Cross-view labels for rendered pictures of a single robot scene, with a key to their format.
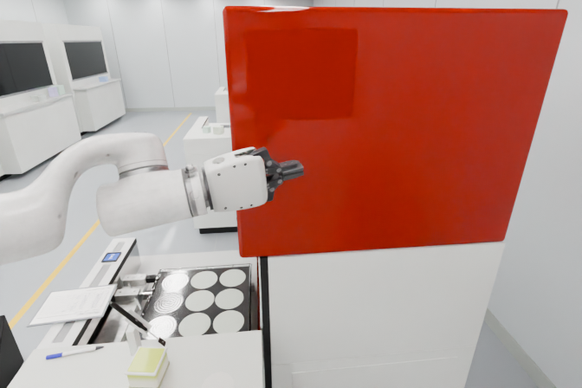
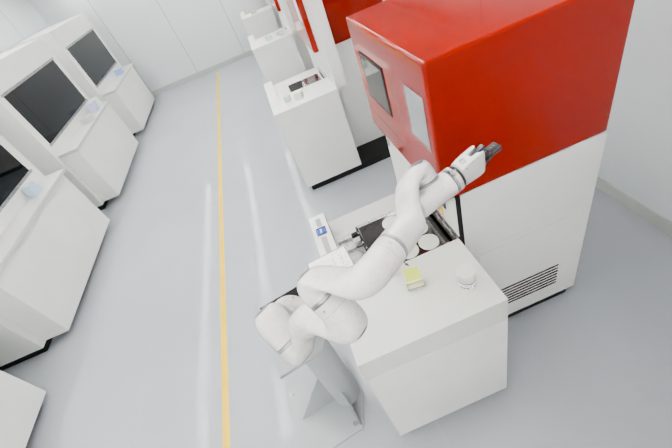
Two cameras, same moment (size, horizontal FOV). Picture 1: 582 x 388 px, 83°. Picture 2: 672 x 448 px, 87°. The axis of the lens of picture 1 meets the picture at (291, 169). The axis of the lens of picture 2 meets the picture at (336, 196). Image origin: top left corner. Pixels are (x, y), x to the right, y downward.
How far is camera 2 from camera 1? 76 cm
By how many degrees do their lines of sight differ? 18
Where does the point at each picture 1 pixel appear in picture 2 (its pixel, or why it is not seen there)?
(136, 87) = (150, 66)
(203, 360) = (436, 265)
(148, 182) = (438, 186)
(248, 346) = (457, 249)
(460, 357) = (582, 210)
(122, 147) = (424, 174)
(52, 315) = not seen: hidden behind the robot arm
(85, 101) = (119, 103)
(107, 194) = (423, 199)
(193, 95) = (211, 52)
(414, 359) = (553, 222)
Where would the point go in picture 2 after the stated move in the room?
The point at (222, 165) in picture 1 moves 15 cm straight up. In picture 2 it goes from (467, 163) to (463, 121)
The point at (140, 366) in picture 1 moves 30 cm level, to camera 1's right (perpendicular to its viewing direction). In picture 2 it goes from (412, 278) to (482, 254)
